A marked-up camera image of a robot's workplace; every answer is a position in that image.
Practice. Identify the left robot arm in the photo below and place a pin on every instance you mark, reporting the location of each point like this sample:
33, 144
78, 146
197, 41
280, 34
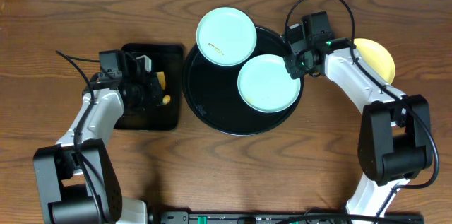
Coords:
75, 178

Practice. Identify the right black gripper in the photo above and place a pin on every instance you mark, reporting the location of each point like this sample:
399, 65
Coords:
293, 72

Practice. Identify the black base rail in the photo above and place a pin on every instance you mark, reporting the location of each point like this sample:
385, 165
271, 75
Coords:
310, 217

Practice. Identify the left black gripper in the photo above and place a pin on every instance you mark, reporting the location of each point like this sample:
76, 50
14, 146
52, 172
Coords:
155, 90

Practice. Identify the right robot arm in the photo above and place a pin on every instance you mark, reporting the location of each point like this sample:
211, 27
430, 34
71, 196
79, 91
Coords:
396, 149

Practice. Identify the round black tray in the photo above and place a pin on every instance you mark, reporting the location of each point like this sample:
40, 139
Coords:
212, 94

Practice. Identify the light blue plate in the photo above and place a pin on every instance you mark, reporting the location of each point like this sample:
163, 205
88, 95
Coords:
265, 85
226, 36

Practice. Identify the rectangular black tray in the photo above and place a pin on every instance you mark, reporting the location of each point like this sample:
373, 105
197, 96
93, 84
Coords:
169, 60

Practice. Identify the green yellow sponge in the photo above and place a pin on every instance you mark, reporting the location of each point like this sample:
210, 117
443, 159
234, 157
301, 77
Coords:
162, 81

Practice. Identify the yellow plate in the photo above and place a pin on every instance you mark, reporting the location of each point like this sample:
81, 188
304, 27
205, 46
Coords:
378, 57

